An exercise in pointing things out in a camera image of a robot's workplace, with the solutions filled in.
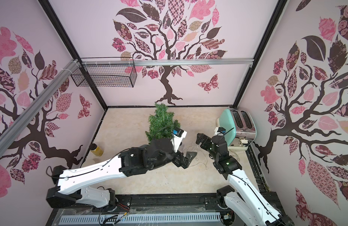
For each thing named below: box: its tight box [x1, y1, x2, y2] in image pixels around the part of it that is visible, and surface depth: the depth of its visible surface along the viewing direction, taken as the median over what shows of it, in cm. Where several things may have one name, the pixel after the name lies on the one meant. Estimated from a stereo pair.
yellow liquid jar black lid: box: [89, 143, 104, 157], surface depth 89 cm
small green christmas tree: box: [144, 102, 182, 144], surface depth 75 cm
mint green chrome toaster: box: [215, 108, 258, 151], surface depth 91 cm
